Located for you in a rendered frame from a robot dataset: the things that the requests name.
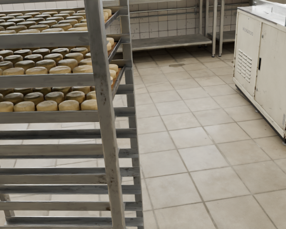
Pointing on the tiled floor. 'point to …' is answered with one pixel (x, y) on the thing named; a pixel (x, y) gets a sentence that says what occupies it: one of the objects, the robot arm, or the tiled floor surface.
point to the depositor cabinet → (267, 68)
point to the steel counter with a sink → (193, 38)
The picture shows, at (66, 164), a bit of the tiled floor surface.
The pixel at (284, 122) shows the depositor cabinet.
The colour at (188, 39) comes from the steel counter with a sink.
